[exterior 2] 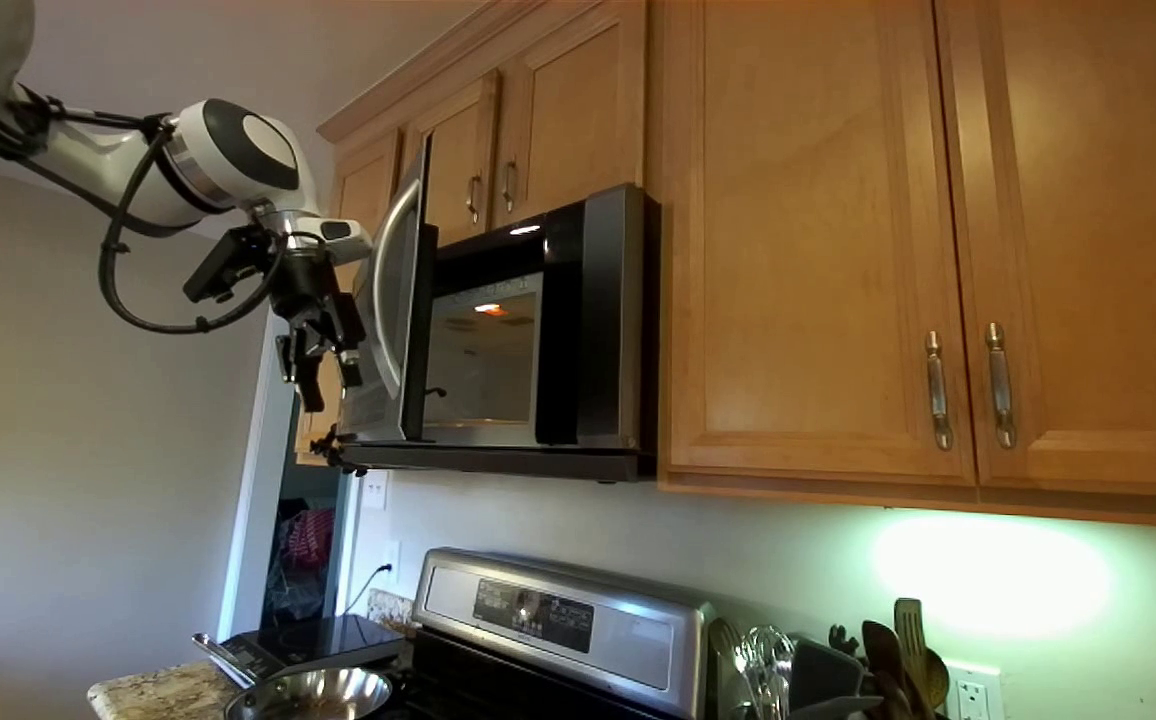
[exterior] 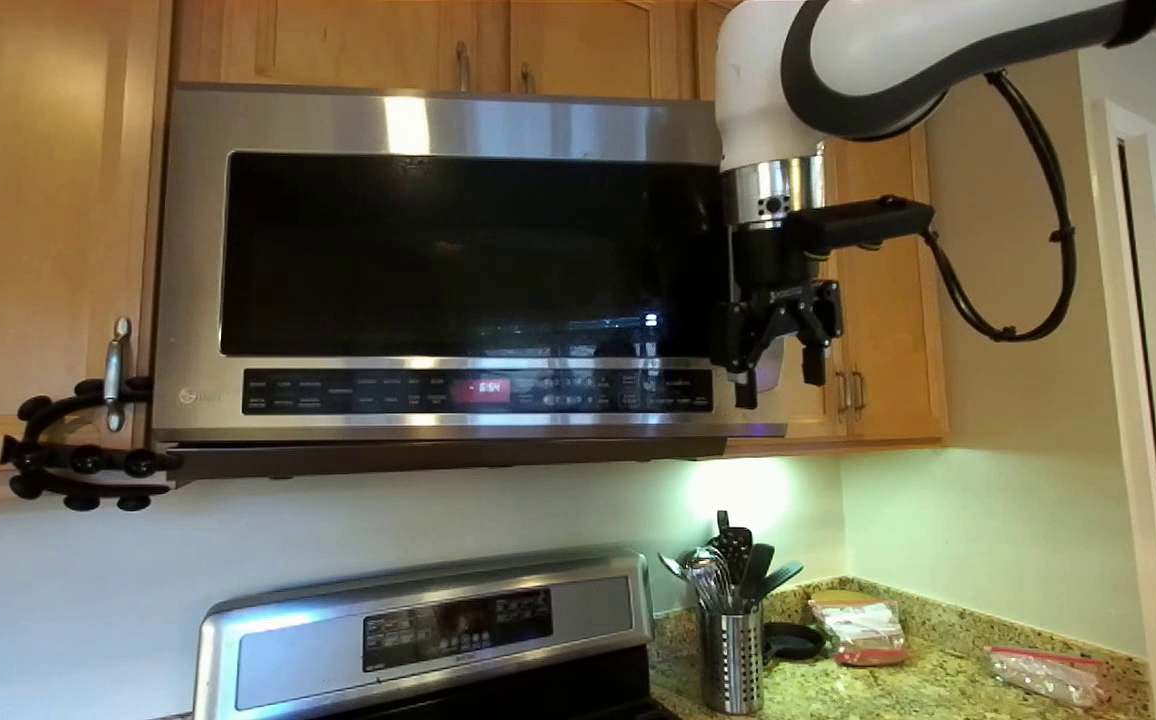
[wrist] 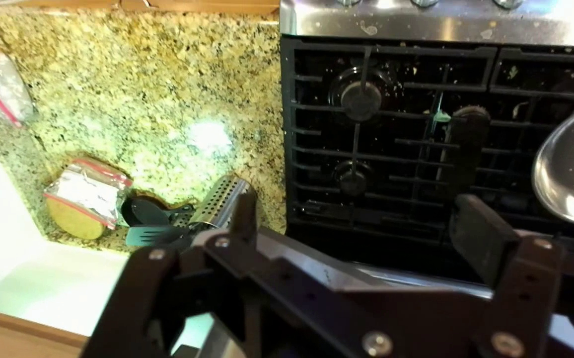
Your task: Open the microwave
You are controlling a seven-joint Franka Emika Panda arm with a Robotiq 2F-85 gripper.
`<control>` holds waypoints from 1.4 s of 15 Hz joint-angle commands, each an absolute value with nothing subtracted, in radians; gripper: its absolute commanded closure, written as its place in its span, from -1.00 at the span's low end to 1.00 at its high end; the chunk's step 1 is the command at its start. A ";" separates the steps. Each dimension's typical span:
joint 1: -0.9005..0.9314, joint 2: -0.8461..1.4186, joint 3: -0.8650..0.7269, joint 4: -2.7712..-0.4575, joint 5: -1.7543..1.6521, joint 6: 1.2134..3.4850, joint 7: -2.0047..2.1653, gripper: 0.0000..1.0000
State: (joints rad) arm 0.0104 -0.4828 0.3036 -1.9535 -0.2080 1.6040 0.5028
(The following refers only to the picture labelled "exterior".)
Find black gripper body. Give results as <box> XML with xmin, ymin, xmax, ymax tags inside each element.
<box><xmin>724</xmin><ymin>218</ymin><xmax>833</xmax><ymax>343</ymax></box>

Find stainless steel microwave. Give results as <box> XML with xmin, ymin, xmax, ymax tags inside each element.
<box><xmin>149</xmin><ymin>79</ymin><xmax>791</xmax><ymax>483</ymax></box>

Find large wooden cabinet door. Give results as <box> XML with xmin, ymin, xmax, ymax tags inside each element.
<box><xmin>732</xmin><ymin>132</ymin><xmax>855</xmax><ymax>452</ymax></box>
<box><xmin>849</xmin><ymin>128</ymin><xmax>948</xmax><ymax>447</ymax></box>

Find glass jars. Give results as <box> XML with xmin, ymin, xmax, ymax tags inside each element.
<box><xmin>654</xmin><ymin>547</ymin><xmax>730</xmax><ymax>616</ymax></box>

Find dark cooking spoon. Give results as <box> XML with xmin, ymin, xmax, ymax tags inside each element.
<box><xmin>748</xmin><ymin>557</ymin><xmax>807</xmax><ymax>614</ymax></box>

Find small black dish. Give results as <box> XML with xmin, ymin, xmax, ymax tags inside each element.
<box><xmin>759</xmin><ymin>622</ymin><xmax>833</xmax><ymax>667</ymax></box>

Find red white food bag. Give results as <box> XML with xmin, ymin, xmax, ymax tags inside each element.
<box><xmin>804</xmin><ymin>588</ymin><xmax>916</xmax><ymax>671</ymax></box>

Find perforated metal utensil holder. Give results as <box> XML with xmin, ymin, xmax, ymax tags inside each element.
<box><xmin>698</xmin><ymin>603</ymin><xmax>770</xmax><ymax>720</ymax></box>

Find small wooden cabinet door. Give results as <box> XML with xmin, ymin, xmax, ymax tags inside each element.
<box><xmin>508</xmin><ymin>0</ymin><xmax>661</xmax><ymax>102</ymax></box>
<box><xmin>173</xmin><ymin>0</ymin><xmax>490</xmax><ymax>102</ymax></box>

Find clear plastic food bag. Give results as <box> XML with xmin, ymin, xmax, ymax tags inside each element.
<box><xmin>983</xmin><ymin>645</ymin><xmax>1109</xmax><ymax>709</ymax></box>

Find stainless steel stove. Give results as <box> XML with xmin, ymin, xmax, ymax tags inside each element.
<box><xmin>190</xmin><ymin>547</ymin><xmax>669</xmax><ymax>720</ymax></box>

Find black flexible tripod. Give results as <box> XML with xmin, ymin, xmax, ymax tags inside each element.
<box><xmin>0</xmin><ymin>378</ymin><xmax>190</xmax><ymax>519</ymax></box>

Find tall wooden cabinet door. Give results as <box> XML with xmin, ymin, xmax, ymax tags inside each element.
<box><xmin>0</xmin><ymin>0</ymin><xmax>176</xmax><ymax>477</ymax></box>

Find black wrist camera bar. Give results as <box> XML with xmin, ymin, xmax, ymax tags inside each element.
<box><xmin>807</xmin><ymin>191</ymin><xmax>941</xmax><ymax>258</ymax></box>

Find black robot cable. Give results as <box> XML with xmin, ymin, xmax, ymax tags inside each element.
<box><xmin>776</xmin><ymin>0</ymin><xmax>1156</xmax><ymax>350</ymax></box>

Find white door frame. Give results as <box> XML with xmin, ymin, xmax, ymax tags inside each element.
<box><xmin>1075</xmin><ymin>98</ymin><xmax>1156</xmax><ymax>720</ymax></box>

